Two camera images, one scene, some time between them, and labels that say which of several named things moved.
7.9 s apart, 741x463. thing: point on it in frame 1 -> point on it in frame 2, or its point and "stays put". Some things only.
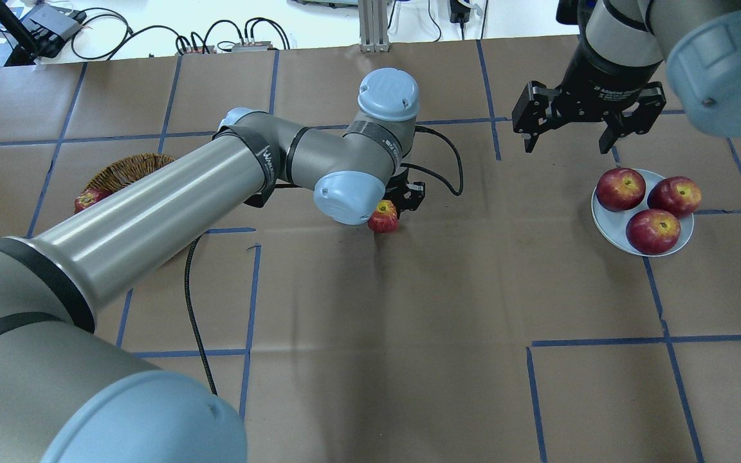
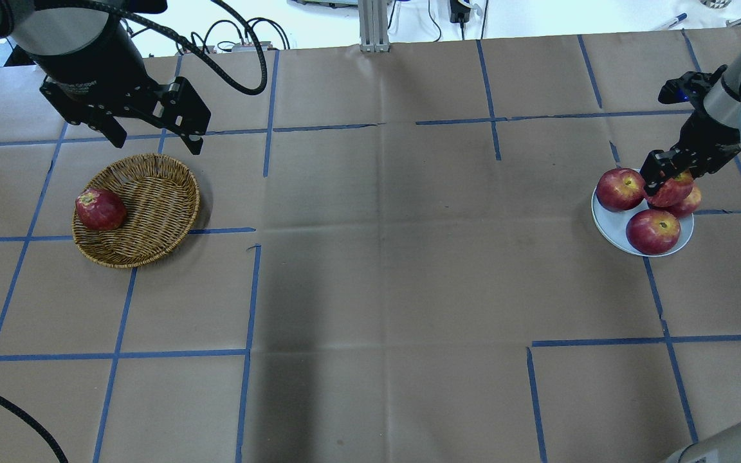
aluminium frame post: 373,26 stays put
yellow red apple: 384,219 -> 674,192
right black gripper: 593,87 -> 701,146
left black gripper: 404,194 -> 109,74
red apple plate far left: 621,189 stays put
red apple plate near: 653,231 stays put
